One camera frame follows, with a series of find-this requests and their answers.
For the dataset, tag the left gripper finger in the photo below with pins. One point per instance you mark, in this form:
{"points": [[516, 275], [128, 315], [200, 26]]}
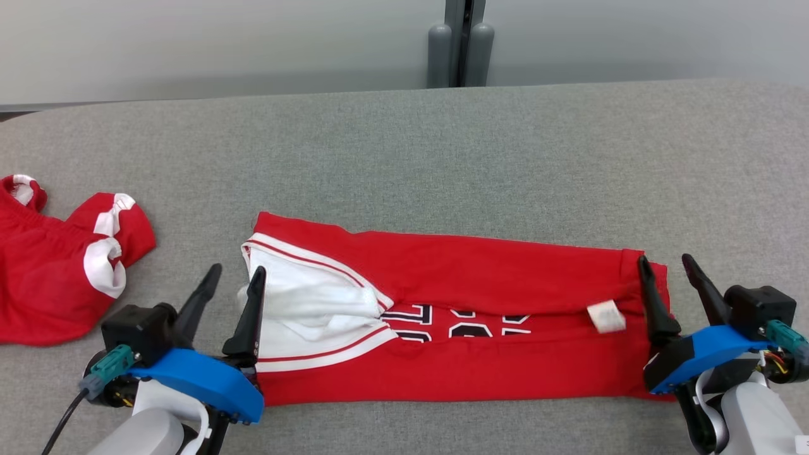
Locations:
{"points": [[196, 309], [249, 322]]}

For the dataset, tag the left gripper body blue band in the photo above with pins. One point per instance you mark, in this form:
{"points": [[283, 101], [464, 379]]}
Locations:
{"points": [[215, 385]]}

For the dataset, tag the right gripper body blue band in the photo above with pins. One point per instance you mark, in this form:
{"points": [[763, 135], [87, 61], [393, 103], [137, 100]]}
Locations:
{"points": [[701, 354]]}

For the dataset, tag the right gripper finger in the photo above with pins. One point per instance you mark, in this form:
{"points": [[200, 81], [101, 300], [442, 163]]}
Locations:
{"points": [[656, 309], [708, 294]]}

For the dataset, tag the red shorts white cuffs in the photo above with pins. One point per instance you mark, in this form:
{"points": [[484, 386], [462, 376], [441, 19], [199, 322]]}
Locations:
{"points": [[44, 284]]}

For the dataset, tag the red basketball jersey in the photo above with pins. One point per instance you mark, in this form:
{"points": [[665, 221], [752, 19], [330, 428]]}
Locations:
{"points": [[474, 265]]}

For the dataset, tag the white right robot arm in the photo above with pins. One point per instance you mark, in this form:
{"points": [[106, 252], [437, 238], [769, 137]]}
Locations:
{"points": [[752, 423]]}

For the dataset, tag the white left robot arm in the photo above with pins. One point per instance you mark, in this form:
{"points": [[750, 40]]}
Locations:
{"points": [[145, 433]]}

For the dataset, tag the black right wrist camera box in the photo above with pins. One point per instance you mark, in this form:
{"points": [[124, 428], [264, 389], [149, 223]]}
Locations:
{"points": [[758, 309]]}

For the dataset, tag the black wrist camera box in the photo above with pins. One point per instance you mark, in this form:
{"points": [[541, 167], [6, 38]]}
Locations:
{"points": [[136, 332], [758, 309]]}

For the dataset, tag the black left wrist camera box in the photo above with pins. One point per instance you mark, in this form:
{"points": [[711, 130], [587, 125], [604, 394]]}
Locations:
{"points": [[136, 332]]}

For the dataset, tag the grey cylindrical post foot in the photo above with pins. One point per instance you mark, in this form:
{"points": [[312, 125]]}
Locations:
{"points": [[439, 57], [480, 57]]}

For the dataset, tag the grey partition post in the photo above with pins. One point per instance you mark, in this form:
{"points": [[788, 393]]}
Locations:
{"points": [[464, 38]]}

